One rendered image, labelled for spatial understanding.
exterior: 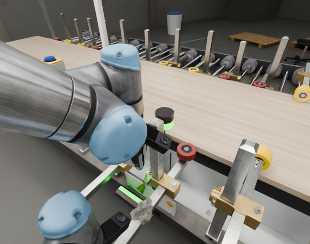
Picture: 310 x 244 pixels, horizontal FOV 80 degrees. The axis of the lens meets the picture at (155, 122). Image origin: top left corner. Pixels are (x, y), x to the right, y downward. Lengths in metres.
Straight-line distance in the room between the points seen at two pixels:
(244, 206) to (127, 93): 0.43
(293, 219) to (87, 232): 0.75
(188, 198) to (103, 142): 0.80
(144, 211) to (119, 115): 0.49
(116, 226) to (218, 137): 0.55
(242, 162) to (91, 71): 0.37
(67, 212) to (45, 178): 1.75
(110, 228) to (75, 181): 1.43
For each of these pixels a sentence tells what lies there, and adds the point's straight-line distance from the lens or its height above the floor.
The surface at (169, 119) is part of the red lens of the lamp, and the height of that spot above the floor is 1.13.
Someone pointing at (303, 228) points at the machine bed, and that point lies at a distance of 0.95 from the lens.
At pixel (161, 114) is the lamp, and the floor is 1.14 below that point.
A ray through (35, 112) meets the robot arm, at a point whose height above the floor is 1.37.
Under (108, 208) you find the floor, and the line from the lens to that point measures 1.69.
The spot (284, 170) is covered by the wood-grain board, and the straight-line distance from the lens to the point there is 0.84.
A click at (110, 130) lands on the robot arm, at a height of 1.33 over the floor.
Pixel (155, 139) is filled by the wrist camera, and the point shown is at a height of 1.15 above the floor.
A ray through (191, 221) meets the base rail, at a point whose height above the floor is 0.70.
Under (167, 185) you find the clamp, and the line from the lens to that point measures 0.71.
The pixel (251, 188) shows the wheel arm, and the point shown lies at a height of 0.96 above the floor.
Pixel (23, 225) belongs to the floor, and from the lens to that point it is 1.90.
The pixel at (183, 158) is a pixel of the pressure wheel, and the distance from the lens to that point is 0.76.
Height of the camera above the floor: 1.46
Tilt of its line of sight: 38 degrees down
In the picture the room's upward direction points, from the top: 2 degrees counter-clockwise
